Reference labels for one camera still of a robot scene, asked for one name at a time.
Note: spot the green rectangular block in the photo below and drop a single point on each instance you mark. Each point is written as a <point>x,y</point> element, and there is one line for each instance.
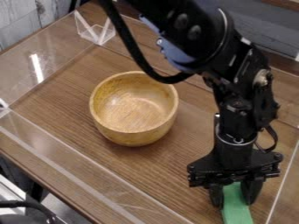
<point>235,212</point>

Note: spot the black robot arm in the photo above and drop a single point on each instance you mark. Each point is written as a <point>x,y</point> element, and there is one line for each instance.
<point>202,44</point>

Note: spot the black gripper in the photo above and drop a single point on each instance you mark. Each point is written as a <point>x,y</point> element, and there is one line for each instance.
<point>234,163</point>

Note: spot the clear acrylic corner bracket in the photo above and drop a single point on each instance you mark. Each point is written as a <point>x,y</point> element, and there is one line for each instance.
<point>99,34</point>

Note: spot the brown wooden bowl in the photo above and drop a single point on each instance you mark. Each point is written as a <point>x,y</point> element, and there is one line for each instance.
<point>134,108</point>

